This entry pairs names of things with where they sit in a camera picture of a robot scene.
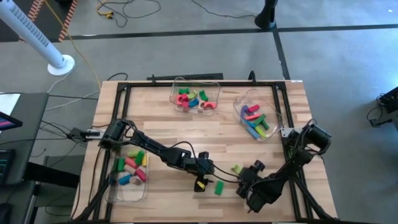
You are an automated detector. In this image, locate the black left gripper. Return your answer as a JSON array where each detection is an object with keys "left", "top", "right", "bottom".
[{"left": 185, "top": 151, "right": 216, "bottom": 193}]

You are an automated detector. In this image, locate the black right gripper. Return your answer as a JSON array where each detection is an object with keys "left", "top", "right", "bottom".
[{"left": 235, "top": 160, "right": 266, "bottom": 199}]

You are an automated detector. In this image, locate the blue cylinder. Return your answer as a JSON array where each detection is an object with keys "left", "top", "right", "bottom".
[{"left": 246, "top": 126, "right": 261, "bottom": 140}]

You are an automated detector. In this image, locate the blue cylinder block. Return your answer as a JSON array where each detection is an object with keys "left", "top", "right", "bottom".
[{"left": 118, "top": 174, "right": 133, "bottom": 186}]

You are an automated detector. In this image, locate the clear plastic bin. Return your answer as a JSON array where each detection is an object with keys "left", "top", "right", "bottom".
[
  {"left": 233, "top": 89, "right": 282, "bottom": 142},
  {"left": 104, "top": 143, "right": 150, "bottom": 203},
  {"left": 169, "top": 77, "right": 221, "bottom": 118}
]

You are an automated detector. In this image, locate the black mounting bar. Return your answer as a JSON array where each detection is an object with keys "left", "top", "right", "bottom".
[{"left": 146, "top": 73, "right": 224, "bottom": 82}]

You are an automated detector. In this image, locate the black stand base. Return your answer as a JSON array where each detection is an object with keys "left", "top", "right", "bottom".
[{"left": 254, "top": 0, "right": 279, "bottom": 30}]

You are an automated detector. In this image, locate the black equipment box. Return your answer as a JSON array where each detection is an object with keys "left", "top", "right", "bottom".
[{"left": 366, "top": 86, "right": 398, "bottom": 128}]

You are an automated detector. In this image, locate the dark grey side desk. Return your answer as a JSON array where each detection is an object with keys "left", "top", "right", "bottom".
[{"left": 0, "top": 92, "right": 50, "bottom": 186}]

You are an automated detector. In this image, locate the tablet screen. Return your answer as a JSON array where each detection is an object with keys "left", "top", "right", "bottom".
[{"left": 0, "top": 111, "right": 24, "bottom": 131}]

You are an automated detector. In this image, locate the white sheet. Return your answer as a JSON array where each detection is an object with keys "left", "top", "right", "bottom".
[{"left": 0, "top": 93, "right": 21, "bottom": 116}]

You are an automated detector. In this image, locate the black orange-striped floor mat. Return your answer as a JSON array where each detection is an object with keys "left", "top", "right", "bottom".
[{"left": 0, "top": 0, "right": 78, "bottom": 43}]

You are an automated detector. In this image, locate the white tower fan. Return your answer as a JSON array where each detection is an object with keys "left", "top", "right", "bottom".
[{"left": 0, "top": 0, "right": 76, "bottom": 77}]

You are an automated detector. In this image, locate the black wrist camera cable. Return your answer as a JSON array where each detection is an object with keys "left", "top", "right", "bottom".
[{"left": 169, "top": 141, "right": 242, "bottom": 184}]

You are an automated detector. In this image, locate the black table cable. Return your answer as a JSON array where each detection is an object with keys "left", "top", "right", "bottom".
[{"left": 107, "top": 72, "right": 129, "bottom": 82}]

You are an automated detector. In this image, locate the black floor cable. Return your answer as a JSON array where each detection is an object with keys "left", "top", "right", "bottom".
[
  {"left": 191, "top": 0, "right": 259, "bottom": 19},
  {"left": 98, "top": 0, "right": 162, "bottom": 28}
]

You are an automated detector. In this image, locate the yellow floor cable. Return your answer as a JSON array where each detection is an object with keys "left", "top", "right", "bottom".
[{"left": 45, "top": 0, "right": 102, "bottom": 90}]

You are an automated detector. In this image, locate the yellow plug cable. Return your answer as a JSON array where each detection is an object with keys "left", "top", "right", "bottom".
[{"left": 96, "top": 0, "right": 115, "bottom": 20}]

